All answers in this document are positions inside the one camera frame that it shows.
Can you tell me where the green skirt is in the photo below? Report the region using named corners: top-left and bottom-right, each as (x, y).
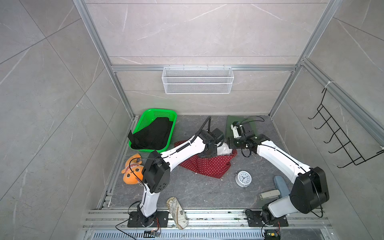
top-left (226, 116), bottom-right (262, 141)

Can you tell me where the red polka dot skirt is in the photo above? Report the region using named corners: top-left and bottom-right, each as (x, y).
top-left (180, 150), bottom-right (238, 179)

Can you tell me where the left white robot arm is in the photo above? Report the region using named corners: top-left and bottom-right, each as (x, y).
top-left (139, 128), bottom-right (224, 218)

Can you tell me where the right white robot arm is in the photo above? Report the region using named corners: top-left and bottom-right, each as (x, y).
top-left (228, 122), bottom-right (330, 226)

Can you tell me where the white round clock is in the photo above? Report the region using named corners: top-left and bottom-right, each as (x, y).
top-left (235, 171), bottom-right (252, 188)

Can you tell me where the black skirt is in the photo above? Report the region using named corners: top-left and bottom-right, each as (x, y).
top-left (128, 118), bottom-right (173, 150)

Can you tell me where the beige small remote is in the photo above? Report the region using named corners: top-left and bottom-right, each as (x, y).
top-left (260, 189), bottom-right (281, 200)

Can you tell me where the green plastic basket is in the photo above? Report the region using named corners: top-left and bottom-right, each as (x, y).
top-left (129, 109), bottom-right (178, 153)

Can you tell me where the blue grey insole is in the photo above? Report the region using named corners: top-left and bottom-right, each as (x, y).
top-left (274, 176), bottom-right (291, 198)

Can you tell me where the orange plush toy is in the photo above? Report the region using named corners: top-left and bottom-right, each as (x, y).
top-left (121, 153), bottom-right (144, 185)

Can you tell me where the patterned beige shoe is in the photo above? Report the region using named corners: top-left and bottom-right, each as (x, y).
top-left (167, 197), bottom-right (189, 230)

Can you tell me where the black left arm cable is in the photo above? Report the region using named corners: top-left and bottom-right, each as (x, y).
top-left (188, 116), bottom-right (212, 145)

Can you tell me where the white wire mesh basket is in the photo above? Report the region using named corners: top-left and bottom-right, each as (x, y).
top-left (162, 67), bottom-right (234, 95)

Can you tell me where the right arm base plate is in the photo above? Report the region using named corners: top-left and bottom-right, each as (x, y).
top-left (244, 209), bottom-right (289, 227)

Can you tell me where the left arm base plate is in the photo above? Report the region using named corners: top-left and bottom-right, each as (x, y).
top-left (127, 211), bottom-right (169, 228)

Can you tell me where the black wall hook rack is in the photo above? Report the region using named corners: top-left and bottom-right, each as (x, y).
top-left (308, 88), bottom-right (384, 169)

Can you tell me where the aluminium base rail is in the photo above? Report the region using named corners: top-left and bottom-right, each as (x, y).
top-left (81, 208), bottom-right (338, 240)

